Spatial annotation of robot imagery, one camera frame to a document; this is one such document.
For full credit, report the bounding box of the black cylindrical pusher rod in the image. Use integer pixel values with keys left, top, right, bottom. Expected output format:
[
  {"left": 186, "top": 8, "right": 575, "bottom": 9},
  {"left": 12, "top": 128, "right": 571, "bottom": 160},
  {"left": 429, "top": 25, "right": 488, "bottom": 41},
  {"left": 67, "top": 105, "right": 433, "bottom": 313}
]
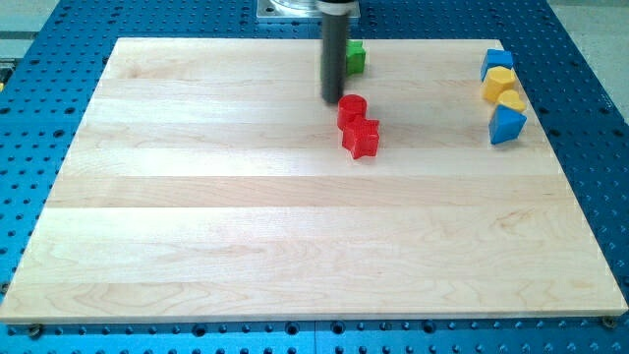
[{"left": 316, "top": 0, "right": 358, "bottom": 104}]

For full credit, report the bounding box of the blue triangle block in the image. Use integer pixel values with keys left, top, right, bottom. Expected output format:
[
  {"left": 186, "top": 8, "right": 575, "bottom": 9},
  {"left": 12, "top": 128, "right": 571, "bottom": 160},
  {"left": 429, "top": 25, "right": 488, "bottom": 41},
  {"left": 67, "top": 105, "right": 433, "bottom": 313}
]
[{"left": 488, "top": 105, "right": 527, "bottom": 145}]

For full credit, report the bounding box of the green star block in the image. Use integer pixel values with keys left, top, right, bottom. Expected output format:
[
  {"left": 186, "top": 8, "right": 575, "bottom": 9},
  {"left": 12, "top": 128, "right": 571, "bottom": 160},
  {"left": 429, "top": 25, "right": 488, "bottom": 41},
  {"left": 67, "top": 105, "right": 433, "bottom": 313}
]
[{"left": 346, "top": 40, "right": 367, "bottom": 76}]

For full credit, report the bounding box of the red cylinder block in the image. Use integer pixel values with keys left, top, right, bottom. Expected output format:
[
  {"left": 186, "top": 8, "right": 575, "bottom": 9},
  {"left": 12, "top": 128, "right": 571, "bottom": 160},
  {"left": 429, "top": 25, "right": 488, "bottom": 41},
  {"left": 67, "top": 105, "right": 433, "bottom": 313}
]
[{"left": 337, "top": 94, "right": 368, "bottom": 130}]

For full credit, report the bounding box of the red star block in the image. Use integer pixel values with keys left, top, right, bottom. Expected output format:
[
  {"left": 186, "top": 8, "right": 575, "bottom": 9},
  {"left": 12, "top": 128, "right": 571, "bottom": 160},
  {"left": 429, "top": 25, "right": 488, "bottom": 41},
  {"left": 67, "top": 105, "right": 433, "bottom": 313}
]
[{"left": 342, "top": 117, "right": 379, "bottom": 159}]

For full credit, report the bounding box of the blue cube block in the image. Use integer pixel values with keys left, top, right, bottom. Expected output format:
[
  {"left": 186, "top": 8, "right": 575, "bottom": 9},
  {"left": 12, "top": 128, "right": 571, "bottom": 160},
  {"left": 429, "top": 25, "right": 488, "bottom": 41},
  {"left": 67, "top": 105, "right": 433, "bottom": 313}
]
[{"left": 480, "top": 48, "right": 514, "bottom": 81}]

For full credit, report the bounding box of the yellow hexagon block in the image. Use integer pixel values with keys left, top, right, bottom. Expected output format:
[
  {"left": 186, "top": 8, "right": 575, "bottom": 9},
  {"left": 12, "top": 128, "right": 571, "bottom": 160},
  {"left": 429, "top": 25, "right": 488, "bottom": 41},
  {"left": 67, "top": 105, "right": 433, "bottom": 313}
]
[{"left": 482, "top": 66, "right": 516, "bottom": 103}]

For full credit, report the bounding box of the yellow heart block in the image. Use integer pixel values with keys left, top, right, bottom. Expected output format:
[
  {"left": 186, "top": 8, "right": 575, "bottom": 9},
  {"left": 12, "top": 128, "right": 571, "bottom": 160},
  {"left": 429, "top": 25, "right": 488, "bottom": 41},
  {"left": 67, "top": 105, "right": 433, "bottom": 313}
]
[{"left": 496, "top": 89, "right": 527, "bottom": 113}]

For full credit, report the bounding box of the light wooden board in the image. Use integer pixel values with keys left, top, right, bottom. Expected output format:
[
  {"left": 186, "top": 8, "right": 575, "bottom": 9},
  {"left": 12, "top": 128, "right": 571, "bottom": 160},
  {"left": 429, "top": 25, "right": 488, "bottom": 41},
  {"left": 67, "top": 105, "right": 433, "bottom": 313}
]
[{"left": 1, "top": 38, "right": 627, "bottom": 324}]

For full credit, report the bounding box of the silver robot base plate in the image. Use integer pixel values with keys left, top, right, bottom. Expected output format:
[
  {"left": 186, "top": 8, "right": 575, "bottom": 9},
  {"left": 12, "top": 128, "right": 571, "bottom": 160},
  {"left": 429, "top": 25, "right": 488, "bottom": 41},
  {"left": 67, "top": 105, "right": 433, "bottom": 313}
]
[{"left": 256, "top": 0, "right": 362, "bottom": 21}]

